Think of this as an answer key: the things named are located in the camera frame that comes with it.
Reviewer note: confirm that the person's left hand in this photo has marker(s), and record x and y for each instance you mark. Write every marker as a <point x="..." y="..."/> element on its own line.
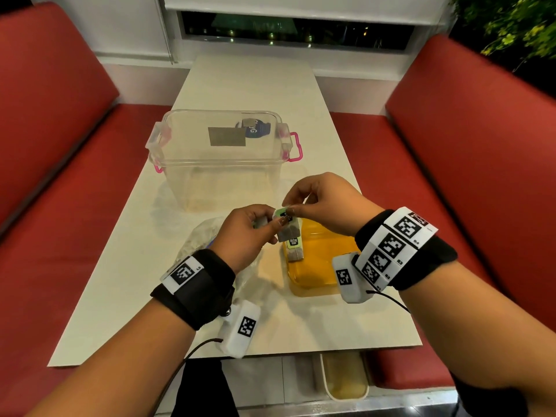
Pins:
<point x="236" y="238"/>

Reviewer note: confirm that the person's right hand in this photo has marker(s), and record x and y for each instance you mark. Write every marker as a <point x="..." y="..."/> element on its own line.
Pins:
<point x="336" y="204"/>

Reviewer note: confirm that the person's left thumb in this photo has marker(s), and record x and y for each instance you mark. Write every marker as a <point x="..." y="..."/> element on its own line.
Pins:
<point x="274" y="230"/>

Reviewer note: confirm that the person's right thumb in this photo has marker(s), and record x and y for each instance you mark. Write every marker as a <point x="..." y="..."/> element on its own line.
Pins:
<point x="306" y="211"/>

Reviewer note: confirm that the grey tea bag green tag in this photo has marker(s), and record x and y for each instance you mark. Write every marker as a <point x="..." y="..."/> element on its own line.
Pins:
<point x="293" y="238"/>

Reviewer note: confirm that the person's right forearm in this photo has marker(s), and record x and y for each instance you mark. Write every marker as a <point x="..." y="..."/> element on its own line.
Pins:
<point x="473" y="330"/>

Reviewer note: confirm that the person's left forearm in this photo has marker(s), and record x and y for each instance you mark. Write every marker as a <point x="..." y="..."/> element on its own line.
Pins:
<point x="126" y="364"/>

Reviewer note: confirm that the yellow plastic tray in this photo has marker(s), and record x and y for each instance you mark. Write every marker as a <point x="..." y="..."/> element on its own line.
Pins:
<point x="323" y="264"/>

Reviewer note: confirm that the clear plastic bag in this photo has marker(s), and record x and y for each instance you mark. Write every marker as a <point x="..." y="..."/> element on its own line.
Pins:
<point x="197" y="243"/>

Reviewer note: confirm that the black wristband with marker tag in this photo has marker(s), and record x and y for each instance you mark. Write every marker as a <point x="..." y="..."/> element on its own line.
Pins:
<point x="200" y="286"/>

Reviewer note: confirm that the blue and white object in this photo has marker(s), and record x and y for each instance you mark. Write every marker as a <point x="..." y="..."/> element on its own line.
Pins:
<point x="256" y="128"/>

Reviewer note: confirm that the black wristband with marker strip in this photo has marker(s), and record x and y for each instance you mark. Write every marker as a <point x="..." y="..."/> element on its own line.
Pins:
<point x="399" y="247"/>

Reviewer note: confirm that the grey rectangular sticker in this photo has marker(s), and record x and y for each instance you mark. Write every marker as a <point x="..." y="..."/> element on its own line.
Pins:
<point x="226" y="136"/>

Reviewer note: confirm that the beige table base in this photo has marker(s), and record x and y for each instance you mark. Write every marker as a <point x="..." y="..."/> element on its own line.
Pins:
<point x="345" y="377"/>

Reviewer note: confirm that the person's black trousers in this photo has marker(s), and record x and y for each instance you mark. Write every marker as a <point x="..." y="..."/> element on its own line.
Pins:
<point x="204" y="390"/>

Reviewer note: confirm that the red sofa bench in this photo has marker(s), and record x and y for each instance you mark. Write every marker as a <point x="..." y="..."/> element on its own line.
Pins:
<point x="56" y="178"/>
<point x="473" y="151"/>

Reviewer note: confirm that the dark window pane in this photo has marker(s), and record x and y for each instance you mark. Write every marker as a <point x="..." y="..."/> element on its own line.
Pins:
<point x="299" y="32"/>

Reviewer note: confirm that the white roller blind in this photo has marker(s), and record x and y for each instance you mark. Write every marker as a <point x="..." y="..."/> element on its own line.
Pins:
<point x="304" y="7"/>

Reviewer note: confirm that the person's black sleeve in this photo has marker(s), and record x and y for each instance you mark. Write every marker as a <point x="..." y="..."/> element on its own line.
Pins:
<point x="486" y="401"/>

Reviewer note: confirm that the green leafy plant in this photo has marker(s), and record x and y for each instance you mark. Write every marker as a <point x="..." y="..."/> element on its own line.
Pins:
<point x="512" y="25"/>

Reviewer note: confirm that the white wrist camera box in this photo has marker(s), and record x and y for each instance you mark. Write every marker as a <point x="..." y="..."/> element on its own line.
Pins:
<point x="239" y="327"/>
<point x="347" y="280"/>

